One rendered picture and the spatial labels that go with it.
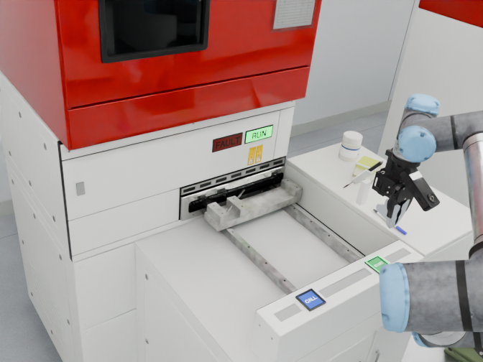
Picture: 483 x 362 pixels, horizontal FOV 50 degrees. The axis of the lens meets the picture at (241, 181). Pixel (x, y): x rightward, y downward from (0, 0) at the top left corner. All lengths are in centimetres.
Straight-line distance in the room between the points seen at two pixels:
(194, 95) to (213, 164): 31
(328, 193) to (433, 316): 95
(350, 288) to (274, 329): 26
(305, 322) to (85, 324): 81
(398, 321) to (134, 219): 96
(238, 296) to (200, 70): 65
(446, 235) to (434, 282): 82
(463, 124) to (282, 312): 60
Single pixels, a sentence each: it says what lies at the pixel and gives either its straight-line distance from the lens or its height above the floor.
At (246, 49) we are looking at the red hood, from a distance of 152.
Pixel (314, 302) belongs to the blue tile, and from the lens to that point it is 134.
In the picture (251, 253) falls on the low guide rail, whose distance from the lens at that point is 162.
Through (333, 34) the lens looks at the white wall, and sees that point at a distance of 413.
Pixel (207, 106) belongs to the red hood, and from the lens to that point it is 150.
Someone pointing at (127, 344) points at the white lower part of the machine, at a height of 36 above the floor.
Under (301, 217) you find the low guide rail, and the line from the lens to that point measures 181.
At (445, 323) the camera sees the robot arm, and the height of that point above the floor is 129.
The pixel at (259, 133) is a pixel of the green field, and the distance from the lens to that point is 175.
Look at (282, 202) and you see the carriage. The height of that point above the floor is 87.
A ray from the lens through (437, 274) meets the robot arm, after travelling 91.
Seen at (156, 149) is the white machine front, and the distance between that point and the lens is 154.
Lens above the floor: 189
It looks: 32 degrees down
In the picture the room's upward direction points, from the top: 6 degrees clockwise
